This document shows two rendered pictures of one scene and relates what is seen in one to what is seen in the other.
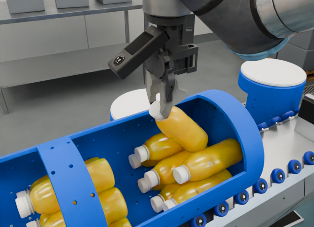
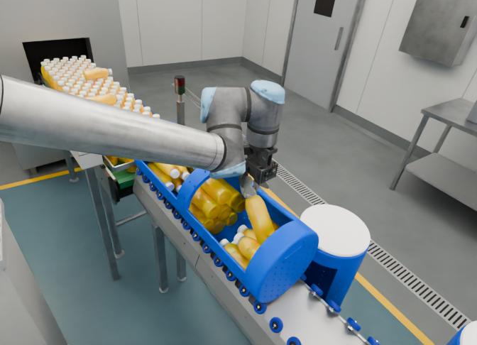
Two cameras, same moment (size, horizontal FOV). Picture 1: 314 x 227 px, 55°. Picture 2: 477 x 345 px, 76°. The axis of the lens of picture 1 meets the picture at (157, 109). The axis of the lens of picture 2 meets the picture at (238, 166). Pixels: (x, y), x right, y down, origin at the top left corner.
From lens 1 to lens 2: 0.89 m
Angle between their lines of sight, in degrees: 64
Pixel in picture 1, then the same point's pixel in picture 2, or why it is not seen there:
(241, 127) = (264, 249)
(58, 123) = (408, 228)
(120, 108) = (322, 209)
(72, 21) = not seen: outside the picture
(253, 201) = (265, 325)
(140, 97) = (345, 220)
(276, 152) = not seen: outside the picture
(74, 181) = (197, 176)
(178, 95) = (249, 189)
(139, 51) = not seen: hidden behind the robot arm
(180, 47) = (257, 164)
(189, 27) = (264, 157)
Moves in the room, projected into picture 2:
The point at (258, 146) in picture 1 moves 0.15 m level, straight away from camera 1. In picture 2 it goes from (259, 270) to (311, 285)
